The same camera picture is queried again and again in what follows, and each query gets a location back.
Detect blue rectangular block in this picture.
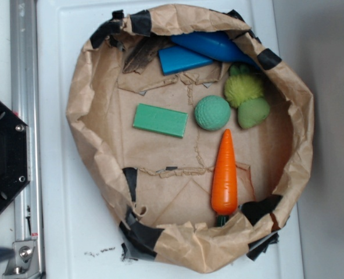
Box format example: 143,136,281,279
158,46,213,75

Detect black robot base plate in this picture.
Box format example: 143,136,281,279
0,102,30,214

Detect blue plastic bottle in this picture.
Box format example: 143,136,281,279
171,31,260,70

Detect yellow-green plush toy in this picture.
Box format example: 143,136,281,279
224,63,270,129

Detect aluminium extrusion rail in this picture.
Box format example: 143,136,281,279
10,1,45,278

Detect green rectangular block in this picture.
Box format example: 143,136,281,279
133,103,188,138

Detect metal corner bracket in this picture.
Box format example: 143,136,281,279
2,240,40,278

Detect green dimpled ball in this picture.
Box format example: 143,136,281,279
194,95,231,131

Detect brown paper bag bin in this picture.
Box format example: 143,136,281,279
66,4,314,273

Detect white plastic tray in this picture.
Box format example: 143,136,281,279
37,1,304,278

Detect orange plastic carrot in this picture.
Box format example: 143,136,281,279
211,129,238,227

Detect brown bark piece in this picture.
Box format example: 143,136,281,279
123,35,170,74

